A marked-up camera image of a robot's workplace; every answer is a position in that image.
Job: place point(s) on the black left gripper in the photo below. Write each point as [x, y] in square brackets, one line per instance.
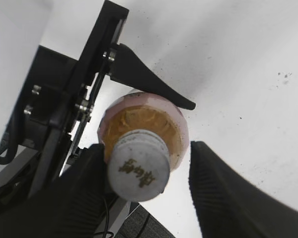
[57, 100]

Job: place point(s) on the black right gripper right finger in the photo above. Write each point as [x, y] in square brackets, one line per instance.
[228, 206]

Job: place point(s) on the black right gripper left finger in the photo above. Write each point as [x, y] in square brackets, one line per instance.
[71, 207]

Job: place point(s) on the pink oolong tea bottle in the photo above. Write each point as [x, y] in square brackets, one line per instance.
[140, 110]

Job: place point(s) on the white bottle cap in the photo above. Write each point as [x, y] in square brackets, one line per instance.
[139, 166]

